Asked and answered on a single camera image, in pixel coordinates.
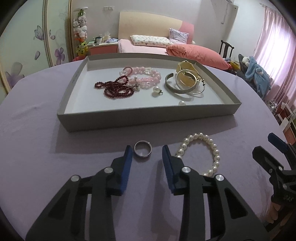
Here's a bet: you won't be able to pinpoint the beige pink headboard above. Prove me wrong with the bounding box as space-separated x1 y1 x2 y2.
118 11 194 44

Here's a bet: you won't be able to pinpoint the purple tablecloth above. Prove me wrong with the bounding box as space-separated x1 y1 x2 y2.
1 62 289 240

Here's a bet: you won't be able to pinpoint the white pearl bracelet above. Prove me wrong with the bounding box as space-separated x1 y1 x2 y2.
174 133 221 178

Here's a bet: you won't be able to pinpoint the bed with pink sheet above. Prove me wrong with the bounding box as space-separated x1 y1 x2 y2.
118 39 168 55

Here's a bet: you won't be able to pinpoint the blue plush garment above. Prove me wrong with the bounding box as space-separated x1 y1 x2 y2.
245 56 271 99

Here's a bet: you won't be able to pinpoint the dark red bead necklace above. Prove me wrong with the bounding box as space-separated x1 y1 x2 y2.
94 75 135 99

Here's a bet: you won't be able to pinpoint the person's right hand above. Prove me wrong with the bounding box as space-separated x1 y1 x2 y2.
265 202 281 223

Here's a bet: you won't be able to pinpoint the grey cardboard tray box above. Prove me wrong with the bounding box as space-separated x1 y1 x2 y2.
57 53 241 132

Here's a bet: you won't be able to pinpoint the yellow jewelry piece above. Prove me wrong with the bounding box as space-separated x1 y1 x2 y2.
176 60 201 89

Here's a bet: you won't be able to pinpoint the pink bead bracelet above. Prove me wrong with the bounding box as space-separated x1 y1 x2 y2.
119 66 162 90

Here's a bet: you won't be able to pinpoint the hanging plush toys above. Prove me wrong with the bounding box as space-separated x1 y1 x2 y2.
72 6 88 57

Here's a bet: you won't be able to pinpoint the silver ring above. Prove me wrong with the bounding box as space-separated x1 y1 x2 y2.
133 139 153 159

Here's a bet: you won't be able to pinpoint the pearl earring with gold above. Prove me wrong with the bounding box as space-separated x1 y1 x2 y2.
152 86 163 96

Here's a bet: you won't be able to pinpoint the coral folded quilt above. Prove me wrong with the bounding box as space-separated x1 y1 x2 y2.
166 44 231 70

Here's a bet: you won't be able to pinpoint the pink curtain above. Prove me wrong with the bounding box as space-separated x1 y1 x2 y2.
254 7 295 106

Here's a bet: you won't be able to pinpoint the single white pearl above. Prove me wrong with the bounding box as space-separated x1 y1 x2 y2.
178 101 186 106

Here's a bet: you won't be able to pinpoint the grey metal cuff bangle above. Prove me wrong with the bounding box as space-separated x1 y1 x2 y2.
165 72 198 94

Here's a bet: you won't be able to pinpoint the floral white pillow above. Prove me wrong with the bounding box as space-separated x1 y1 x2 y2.
130 35 173 48

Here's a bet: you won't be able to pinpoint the dark wooden chair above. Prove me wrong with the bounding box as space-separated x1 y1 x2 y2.
219 40 234 59

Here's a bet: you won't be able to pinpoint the floral sliding wardrobe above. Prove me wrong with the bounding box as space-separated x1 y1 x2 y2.
1 1 73 99

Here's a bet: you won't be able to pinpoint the thin silver bangle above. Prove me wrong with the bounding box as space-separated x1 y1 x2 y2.
184 69 205 95

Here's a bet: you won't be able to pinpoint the pink nightstand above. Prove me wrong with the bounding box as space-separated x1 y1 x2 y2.
87 41 118 55

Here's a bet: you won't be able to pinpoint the lilac patterned pillow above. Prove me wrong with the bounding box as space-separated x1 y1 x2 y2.
169 28 189 44

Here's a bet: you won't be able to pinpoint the white air conditioner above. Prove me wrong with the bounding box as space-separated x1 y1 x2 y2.
211 1 238 41

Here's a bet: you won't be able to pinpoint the red waste basket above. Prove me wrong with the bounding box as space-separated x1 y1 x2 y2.
72 56 86 62

